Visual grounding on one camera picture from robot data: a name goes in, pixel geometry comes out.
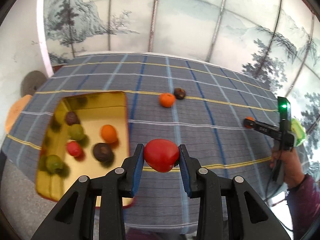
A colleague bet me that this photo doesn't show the brown mangosteen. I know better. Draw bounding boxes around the brown mangosteen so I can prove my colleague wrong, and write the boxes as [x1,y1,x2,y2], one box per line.
[174,88,186,100]

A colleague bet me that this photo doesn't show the grey plaid tablecloth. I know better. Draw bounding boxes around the grey plaid tablecloth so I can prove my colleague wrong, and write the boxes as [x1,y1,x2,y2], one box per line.
[1,54,280,239]

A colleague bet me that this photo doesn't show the person's right hand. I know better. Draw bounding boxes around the person's right hand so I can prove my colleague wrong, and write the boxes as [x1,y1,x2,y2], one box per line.
[270,146,305,189]

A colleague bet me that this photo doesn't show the orange tangerine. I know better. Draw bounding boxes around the orange tangerine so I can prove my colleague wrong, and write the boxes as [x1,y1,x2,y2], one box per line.
[100,125,118,144]
[246,116,255,121]
[159,93,176,108]

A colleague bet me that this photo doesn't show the green fruit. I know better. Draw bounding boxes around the green fruit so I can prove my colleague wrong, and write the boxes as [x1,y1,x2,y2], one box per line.
[68,124,85,141]
[45,154,63,174]

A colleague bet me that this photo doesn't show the landscape painted folding screen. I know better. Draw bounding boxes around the landscape painted folding screen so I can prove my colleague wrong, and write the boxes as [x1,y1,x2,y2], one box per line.
[43,0,319,173]

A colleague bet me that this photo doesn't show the gold and red toffee tin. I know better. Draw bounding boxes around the gold and red toffee tin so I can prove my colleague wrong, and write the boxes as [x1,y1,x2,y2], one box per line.
[35,92,130,201]

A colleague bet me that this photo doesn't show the grey round cushion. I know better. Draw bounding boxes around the grey round cushion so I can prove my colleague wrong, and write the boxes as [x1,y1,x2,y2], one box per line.
[20,70,47,97]

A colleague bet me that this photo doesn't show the purple sleeved forearm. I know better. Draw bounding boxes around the purple sleeved forearm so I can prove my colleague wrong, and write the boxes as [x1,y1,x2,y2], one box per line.
[286,174,320,239]

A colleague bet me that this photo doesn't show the red fruit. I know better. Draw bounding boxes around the red fruit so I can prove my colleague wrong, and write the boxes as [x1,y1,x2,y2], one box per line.
[144,139,179,173]
[66,141,83,158]

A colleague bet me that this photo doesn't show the orange round cushion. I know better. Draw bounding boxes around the orange round cushion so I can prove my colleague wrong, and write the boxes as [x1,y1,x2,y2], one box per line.
[4,94,33,134]

